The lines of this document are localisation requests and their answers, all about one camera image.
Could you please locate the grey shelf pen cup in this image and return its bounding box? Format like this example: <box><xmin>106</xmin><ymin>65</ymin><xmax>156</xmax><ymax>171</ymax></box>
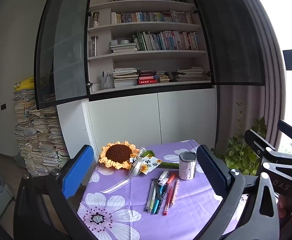
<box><xmin>100</xmin><ymin>71</ymin><xmax>115</xmax><ymax>90</ymax></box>

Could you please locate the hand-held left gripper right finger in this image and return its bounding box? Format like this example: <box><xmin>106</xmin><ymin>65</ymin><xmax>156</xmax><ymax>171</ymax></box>
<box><xmin>197</xmin><ymin>144</ymin><xmax>280</xmax><ymax>240</ymax></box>

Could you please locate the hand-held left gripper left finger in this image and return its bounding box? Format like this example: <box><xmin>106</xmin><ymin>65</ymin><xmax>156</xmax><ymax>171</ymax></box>
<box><xmin>13</xmin><ymin>144</ymin><xmax>99</xmax><ymax>240</ymax></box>

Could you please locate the person's right hand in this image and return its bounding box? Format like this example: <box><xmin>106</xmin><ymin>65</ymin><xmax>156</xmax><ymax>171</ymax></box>
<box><xmin>276</xmin><ymin>195</ymin><xmax>292</xmax><ymax>219</ymax></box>

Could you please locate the stack of small books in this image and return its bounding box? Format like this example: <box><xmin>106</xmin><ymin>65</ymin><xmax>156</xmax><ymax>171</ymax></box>
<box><xmin>157</xmin><ymin>71</ymin><xmax>173</xmax><ymax>83</ymax></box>

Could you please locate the clear glass jar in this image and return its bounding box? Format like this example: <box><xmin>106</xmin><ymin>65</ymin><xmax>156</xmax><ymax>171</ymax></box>
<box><xmin>90</xmin><ymin>36</ymin><xmax>99</xmax><ymax>57</ymax></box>

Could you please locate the stack of paper booklets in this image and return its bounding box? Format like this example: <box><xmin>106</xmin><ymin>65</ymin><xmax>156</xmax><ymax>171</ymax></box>
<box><xmin>172</xmin><ymin>67</ymin><xmax>206</xmax><ymax>82</ymax></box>

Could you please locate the tall pile of books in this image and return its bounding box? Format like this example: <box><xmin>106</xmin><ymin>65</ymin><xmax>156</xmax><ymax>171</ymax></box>
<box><xmin>13</xmin><ymin>89</ymin><xmax>70</xmax><ymax>177</ymax></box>

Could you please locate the crocheted sunflower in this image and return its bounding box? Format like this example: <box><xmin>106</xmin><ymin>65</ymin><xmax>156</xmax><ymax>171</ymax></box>
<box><xmin>98</xmin><ymin>141</ymin><xmax>180</xmax><ymax>170</ymax></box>

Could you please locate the white satin ribbon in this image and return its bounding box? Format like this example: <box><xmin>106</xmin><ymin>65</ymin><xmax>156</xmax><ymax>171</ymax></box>
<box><xmin>102</xmin><ymin>152</ymin><xmax>147</xmax><ymax>194</ymax></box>

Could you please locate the row of thin colourful books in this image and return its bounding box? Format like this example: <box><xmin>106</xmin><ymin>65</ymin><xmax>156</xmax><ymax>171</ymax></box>
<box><xmin>110</xmin><ymin>10</ymin><xmax>193</xmax><ymax>25</ymax></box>

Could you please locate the white dotted pen holder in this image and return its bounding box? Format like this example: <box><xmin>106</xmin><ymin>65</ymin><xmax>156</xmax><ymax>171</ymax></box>
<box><xmin>178</xmin><ymin>151</ymin><xmax>196</xmax><ymax>181</ymax></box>

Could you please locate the row of green white books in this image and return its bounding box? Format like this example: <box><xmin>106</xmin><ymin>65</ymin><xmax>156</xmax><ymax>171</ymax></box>
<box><xmin>133</xmin><ymin>31</ymin><xmax>199</xmax><ymax>51</ymax></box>

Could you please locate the teal pen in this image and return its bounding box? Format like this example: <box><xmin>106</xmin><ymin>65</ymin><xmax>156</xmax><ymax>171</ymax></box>
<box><xmin>153</xmin><ymin>186</ymin><xmax>163</xmax><ymax>215</ymax></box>

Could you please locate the stack of red books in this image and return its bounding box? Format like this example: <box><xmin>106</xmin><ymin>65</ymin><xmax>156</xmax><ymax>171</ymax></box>
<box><xmin>138</xmin><ymin>70</ymin><xmax>159</xmax><ymax>85</ymax></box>

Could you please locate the green potted plant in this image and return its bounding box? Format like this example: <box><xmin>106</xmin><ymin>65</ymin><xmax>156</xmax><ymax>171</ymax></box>
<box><xmin>223</xmin><ymin>102</ymin><xmax>268</xmax><ymax>176</ymax></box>

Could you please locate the white sunflower gift tag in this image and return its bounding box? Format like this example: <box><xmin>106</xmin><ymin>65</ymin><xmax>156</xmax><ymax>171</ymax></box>
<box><xmin>138</xmin><ymin>156</ymin><xmax>163</xmax><ymax>175</ymax></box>

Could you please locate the yellow plush toy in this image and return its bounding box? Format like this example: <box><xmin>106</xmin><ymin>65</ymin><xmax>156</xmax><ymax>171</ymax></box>
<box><xmin>13</xmin><ymin>76</ymin><xmax>34</xmax><ymax>92</ymax></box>

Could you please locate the pink grey curtain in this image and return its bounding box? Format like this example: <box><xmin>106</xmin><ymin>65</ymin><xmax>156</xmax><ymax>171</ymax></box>
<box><xmin>215</xmin><ymin>0</ymin><xmax>288</xmax><ymax>157</ymax></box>

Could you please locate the black pen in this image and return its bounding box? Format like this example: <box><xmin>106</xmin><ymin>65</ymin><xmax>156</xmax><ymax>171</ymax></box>
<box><xmin>153</xmin><ymin>177</ymin><xmax>163</xmax><ymax>200</ymax></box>

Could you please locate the red pen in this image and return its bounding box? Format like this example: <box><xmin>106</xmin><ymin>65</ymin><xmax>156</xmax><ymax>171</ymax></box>
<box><xmin>163</xmin><ymin>184</ymin><xmax>173</xmax><ymax>216</ymax></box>

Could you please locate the purple floral tablecloth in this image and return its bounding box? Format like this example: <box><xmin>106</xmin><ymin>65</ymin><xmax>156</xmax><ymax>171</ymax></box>
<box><xmin>77</xmin><ymin>139</ymin><xmax>249</xmax><ymax>240</ymax></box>

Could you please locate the green gel pen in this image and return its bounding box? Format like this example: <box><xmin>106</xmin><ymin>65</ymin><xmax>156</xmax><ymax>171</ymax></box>
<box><xmin>150</xmin><ymin>187</ymin><xmax>157</xmax><ymax>213</ymax></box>

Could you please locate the white bookcase cabinet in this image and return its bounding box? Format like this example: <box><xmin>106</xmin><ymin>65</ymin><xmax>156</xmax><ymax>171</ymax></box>
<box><xmin>56</xmin><ymin>0</ymin><xmax>218</xmax><ymax>157</ymax></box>

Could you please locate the stack of magazines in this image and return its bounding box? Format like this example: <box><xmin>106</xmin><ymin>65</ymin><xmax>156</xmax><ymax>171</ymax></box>
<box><xmin>113</xmin><ymin>67</ymin><xmax>140</xmax><ymax>88</ymax></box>

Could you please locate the stack of white books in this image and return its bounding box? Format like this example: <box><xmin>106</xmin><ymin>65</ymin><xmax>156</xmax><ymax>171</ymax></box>
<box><xmin>110</xmin><ymin>42</ymin><xmax>138</xmax><ymax>53</ymax></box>

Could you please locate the dark glass cabinet door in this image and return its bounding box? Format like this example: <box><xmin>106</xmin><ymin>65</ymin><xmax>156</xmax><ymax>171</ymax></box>
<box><xmin>33</xmin><ymin>0</ymin><xmax>94</xmax><ymax>110</ymax></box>
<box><xmin>186</xmin><ymin>0</ymin><xmax>265</xmax><ymax>87</ymax></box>

